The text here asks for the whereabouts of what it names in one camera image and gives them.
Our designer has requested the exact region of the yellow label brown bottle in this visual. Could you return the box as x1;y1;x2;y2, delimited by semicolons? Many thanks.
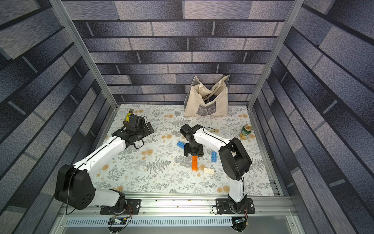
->
123;109;134;126

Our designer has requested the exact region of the circuit board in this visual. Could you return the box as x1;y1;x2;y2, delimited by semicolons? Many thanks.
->
231;217;247;233
108;216;127;226

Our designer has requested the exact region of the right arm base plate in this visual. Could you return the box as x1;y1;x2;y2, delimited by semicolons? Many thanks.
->
215;198;256;215

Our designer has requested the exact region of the aluminium frame post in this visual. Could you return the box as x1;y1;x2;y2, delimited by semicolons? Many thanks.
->
49;0;118;110
247;0;304;111

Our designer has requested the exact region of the aluminium front rail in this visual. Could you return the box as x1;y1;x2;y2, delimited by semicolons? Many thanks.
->
51;193;304;234

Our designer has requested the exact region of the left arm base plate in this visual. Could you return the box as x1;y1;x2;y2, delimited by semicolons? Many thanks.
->
100;199;142;215

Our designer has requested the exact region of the right aluminium frame post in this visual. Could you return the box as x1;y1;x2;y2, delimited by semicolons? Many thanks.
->
247;0;304;111

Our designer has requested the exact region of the blue lego brick right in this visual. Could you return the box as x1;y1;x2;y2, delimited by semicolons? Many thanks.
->
211;151;218;162

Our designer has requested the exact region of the green beverage can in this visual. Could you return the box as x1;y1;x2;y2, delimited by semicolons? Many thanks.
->
240;124;253;140

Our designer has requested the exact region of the left circuit board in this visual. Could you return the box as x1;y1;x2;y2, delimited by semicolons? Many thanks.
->
108;216;127;226

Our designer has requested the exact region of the right circuit board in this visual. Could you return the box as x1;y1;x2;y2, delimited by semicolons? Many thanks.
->
231;217;247;233

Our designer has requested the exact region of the blue lego brick left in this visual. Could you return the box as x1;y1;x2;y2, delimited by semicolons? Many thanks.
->
177;141;185;149

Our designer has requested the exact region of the blue lego brick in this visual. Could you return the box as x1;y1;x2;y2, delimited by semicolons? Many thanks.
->
177;141;185;149
211;151;218;162

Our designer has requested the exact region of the white lego brick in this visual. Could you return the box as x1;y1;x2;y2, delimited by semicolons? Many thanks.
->
204;167;215;175

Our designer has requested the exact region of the orange lego brick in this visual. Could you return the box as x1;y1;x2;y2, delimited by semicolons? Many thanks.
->
192;156;198;165
192;163;198;171

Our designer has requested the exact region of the beige canvas tote bag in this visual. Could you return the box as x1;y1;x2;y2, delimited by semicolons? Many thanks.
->
184;75;230;117

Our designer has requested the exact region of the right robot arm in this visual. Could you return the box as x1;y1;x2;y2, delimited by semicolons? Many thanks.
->
180;124;252;209

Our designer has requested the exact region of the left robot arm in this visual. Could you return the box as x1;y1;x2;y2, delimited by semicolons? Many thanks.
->
54;122;154;215

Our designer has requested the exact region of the left aluminium frame post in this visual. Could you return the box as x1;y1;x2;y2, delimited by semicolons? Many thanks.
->
49;0;118;110

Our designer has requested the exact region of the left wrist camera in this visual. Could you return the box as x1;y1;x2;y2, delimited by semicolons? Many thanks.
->
128;114;147;128

